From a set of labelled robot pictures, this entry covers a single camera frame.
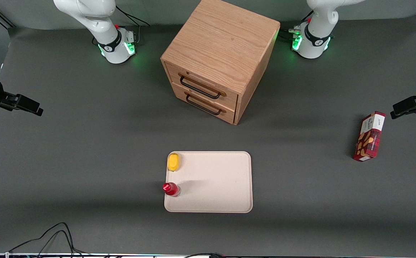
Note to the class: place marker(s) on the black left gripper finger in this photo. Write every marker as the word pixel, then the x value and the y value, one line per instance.
pixel 414 110
pixel 414 102

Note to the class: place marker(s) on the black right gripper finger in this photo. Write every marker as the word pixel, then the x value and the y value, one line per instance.
pixel 21 99
pixel 25 109

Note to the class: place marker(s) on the wooden drawer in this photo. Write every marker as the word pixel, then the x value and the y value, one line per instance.
pixel 170 71
pixel 231 115

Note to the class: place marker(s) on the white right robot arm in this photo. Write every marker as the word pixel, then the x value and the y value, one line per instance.
pixel 116 50

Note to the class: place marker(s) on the oak wooden drawer cabinet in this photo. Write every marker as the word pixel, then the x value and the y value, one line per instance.
pixel 222 39

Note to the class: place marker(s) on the red plaid snack box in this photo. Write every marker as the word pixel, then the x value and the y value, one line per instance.
pixel 369 138

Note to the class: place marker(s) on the yellow toy fruit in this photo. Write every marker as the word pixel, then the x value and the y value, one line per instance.
pixel 173 163

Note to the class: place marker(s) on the red soda can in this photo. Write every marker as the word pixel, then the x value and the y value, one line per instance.
pixel 170 189

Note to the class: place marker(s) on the beige rectangular tray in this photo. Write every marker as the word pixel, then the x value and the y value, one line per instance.
pixel 218 182

